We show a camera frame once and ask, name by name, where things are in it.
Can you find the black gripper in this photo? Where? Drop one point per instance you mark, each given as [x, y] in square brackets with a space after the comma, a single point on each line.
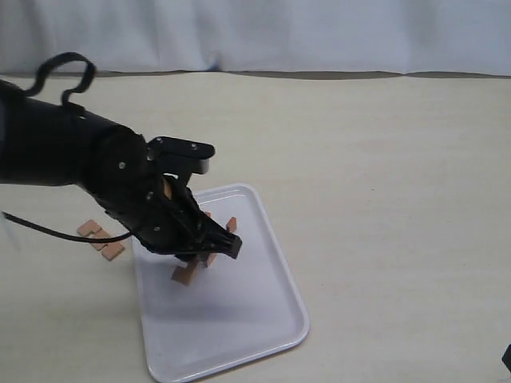
[156, 208]

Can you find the white plastic tray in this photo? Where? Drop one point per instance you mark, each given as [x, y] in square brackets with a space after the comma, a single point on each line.
[233, 312]

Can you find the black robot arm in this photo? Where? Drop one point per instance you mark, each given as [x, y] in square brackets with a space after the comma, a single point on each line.
[44, 144]

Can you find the black object at edge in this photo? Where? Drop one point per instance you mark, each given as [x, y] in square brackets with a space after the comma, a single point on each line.
[506, 358]

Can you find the white backdrop cloth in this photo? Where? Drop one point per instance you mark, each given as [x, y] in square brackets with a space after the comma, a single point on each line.
[278, 36]

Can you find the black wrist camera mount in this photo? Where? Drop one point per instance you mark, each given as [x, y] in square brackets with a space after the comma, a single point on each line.
[180, 158]

